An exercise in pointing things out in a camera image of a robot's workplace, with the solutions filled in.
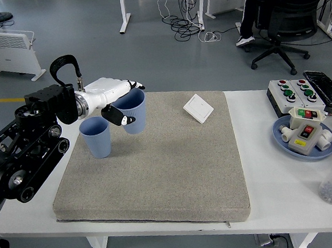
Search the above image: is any white push-button control box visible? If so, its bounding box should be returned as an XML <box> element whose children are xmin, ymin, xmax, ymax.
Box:
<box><xmin>265</xmin><ymin>77</ymin><xmax>308</xmax><ymax>120</ymax></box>
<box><xmin>290</xmin><ymin>76</ymin><xmax>327</xmax><ymax>115</ymax></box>

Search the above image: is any blue plate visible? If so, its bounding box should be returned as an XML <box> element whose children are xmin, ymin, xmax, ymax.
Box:
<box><xmin>271</xmin><ymin>112</ymin><xmax>332</xmax><ymax>166</ymax></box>

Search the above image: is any white desk leg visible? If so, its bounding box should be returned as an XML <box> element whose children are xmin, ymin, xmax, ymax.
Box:
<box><xmin>116</xmin><ymin>0</ymin><xmax>133</xmax><ymax>34</ymax></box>
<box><xmin>195</xmin><ymin>0</ymin><xmax>208</xmax><ymax>32</ymax></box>

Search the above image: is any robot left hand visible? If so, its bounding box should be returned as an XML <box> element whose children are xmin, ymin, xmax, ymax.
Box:
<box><xmin>81</xmin><ymin>73</ymin><xmax>149</xmax><ymax>129</ymax></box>

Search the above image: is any white wall switch plate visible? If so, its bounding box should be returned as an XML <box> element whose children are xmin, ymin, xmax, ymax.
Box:
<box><xmin>182</xmin><ymin>92</ymin><xmax>216</xmax><ymax>126</ymax></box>

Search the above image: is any white green-red button switch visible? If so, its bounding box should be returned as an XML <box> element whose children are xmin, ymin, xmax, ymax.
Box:
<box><xmin>287</xmin><ymin>105</ymin><xmax>328</xmax><ymax>131</ymax></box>

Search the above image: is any grey red-button switch box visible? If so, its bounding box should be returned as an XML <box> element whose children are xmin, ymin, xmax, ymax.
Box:
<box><xmin>286</xmin><ymin>121</ymin><xmax>326</xmax><ymax>159</ymax></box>

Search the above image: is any blue ribbed cup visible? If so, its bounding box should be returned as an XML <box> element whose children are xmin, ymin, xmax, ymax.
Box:
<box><xmin>78</xmin><ymin>115</ymin><xmax>113</xmax><ymax>160</ymax></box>
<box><xmin>112</xmin><ymin>88</ymin><xmax>150</xmax><ymax>136</ymax></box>

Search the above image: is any white cable with plug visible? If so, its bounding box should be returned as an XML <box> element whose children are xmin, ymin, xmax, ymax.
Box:
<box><xmin>197</xmin><ymin>30</ymin><xmax>223</xmax><ymax>44</ymax></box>

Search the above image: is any black cable bundle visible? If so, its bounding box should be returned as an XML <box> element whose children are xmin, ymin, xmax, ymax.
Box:
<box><xmin>161</xmin><ymin>0</ymin><xmax>206</xmax><ymax>43</ymax></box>

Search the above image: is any person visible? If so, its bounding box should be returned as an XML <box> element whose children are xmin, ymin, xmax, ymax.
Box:
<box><xmin>232</xmin><ymin>0</ymin><xmax>332</xmax><ymax>48</ymax></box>

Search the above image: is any black glossy flat device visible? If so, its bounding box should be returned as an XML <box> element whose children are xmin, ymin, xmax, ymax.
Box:
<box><xmin>302</xmin><ymin>69</ymin><xmax>332</xmax><ymax>109</ymax></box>

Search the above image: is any white table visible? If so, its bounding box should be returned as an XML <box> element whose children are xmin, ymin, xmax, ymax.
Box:
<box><xmin>0</xmin><ymin>75</ymin><xmax>332</xmax><ymax>248</ymax></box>

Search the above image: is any grey-brown cushion mat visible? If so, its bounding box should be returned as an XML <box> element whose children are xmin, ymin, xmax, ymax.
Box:
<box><xmin>44</xmin><ymin>84</ymin><xmax>253</xmax><ymax>243</ymax></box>

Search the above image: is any grey power strip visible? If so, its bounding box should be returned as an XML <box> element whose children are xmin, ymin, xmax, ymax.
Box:
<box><xmin>254</xmin><ymin>230</ymin><xmax>291</xmax><ymax>248</ymax></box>

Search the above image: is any black office chair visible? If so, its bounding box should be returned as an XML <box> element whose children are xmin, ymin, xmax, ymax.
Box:
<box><xmin>245</xmin><ymin>0</ymin><xmax>331</xmax><ymax>80</ymax></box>

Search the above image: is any white pipe fitting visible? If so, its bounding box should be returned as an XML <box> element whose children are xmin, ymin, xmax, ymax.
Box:
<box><xmin>315</xmin><ymin>128</ymin><xmax>332</xmax><ymax>152</ymax></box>
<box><xmin>278</xmin><ymin>124</ymin><xmax>295</xmax><ymax>144</ymax></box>

